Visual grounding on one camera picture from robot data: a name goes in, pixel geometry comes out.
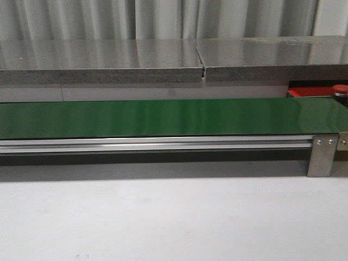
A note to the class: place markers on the grey stone slab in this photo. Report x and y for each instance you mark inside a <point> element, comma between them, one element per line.
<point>99,62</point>
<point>288,58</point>

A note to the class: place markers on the grey pleated curtain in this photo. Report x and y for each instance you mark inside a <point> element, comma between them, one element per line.
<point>80,20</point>

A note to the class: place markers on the aluminium conveyor side rail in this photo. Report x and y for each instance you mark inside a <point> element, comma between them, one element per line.
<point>170,143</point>

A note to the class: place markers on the green conveyor belt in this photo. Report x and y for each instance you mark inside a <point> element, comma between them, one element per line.
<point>143,118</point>

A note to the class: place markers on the left grey stone slab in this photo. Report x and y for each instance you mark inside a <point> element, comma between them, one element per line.
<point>99,62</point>

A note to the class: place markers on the metal conveyor support bracket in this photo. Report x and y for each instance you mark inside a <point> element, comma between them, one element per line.
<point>322,155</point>

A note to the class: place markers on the red plastic tray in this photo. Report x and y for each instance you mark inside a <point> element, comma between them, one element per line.
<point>316,91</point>

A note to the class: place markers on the conveyor end plate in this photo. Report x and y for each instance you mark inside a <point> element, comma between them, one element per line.
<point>342,147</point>

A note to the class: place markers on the right grey stone slab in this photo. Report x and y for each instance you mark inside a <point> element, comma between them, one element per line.
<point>288,58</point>

